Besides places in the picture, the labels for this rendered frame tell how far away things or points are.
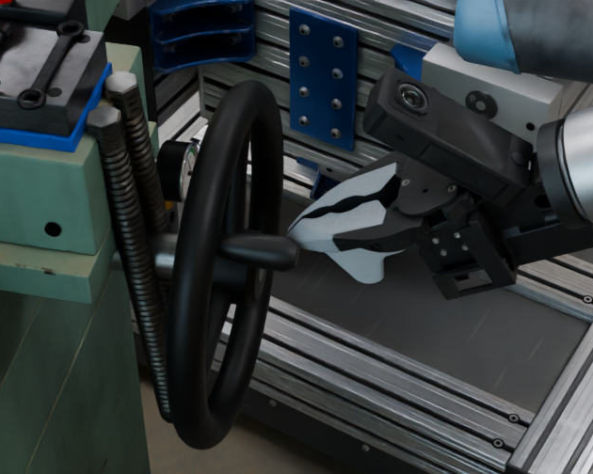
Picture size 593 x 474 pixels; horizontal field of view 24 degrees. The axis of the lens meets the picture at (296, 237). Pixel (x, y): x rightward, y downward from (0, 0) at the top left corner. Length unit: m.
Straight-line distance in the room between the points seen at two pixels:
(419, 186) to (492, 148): 0.06
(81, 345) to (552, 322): 0.77
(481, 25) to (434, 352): 0.94
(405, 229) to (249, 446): 1.11
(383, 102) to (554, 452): 0.92
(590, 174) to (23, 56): 0.40
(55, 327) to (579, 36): 0.56
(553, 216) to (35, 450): 0.55
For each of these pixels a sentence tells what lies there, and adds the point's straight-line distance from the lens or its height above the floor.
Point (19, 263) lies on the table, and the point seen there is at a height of 0.87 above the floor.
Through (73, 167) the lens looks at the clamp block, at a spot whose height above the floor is 0.96.
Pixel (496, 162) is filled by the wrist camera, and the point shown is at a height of 1.00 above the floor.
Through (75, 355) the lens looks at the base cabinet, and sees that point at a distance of 1.32.
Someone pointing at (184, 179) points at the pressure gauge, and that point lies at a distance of 1.37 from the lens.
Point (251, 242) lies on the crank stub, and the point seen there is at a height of 0.91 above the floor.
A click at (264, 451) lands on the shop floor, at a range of 1.97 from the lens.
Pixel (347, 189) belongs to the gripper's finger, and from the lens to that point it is 0.96.
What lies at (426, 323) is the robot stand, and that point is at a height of 0.21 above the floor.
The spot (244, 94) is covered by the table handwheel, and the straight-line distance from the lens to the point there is 1.01.
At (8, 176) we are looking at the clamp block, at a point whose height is 0.94.
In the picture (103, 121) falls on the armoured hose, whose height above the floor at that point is 0.97.
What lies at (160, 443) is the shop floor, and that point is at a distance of 1.99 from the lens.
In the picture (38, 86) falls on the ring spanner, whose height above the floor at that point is 1.00.
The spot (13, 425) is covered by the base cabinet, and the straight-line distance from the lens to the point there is 1.19.
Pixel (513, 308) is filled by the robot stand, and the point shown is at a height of 0.21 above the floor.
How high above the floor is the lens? 1.57
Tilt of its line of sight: 44 degrees down
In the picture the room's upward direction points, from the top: straight up
